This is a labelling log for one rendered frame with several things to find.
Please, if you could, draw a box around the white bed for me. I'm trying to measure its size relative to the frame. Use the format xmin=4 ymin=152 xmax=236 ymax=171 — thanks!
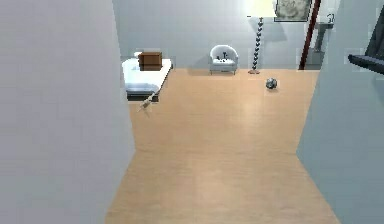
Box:
xmin=121 ymin=57 xmax=174 ymax=102

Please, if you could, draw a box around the pale baseball bat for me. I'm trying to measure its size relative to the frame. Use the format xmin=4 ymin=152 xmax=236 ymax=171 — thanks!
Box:
xmin=138 ymin=91 xmax=158 ymax=111

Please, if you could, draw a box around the white armchair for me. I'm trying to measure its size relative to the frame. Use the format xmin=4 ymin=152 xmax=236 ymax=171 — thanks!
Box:
xmin=208 ymin=44 xmax=240 ymax=76

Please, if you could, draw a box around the small dark toy on armchair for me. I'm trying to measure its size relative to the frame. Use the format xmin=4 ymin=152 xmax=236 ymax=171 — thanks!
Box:
xmin=215 ymin=51 xmax=235 ymax=64

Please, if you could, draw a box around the brown cardboard box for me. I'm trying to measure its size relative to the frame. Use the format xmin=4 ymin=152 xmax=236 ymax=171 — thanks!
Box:
xmin=138 ymin=51 xmax=163 ymax=72

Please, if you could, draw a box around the grey ball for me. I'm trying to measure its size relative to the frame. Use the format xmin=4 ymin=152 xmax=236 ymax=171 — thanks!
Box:
xmin=265 ymin=77 xmax=279 ymax=91

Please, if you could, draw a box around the floor lamp with beaded pole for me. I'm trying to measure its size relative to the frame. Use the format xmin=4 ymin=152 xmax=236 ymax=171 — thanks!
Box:
xmin=244 ymin=0 xmax=278 ymax=75

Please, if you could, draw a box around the framed grey picture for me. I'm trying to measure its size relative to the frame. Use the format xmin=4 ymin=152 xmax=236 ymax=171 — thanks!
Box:
xmin=273 ymin=0 xmax=313 ymax=23

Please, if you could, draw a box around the dark red door frame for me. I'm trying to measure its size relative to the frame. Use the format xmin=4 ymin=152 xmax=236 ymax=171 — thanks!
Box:
xmin=298 ymin=0 xmax=322 ymax=71

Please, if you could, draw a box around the grey wall sink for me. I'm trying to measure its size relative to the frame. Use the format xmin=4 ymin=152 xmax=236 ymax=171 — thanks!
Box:
xmin=313 ymin=21 xmax=335 ymax=54

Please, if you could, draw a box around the dark wall shelf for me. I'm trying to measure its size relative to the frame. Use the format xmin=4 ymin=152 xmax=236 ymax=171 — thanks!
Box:
xmin=347 ymin=3 xmax=384 ymax=76

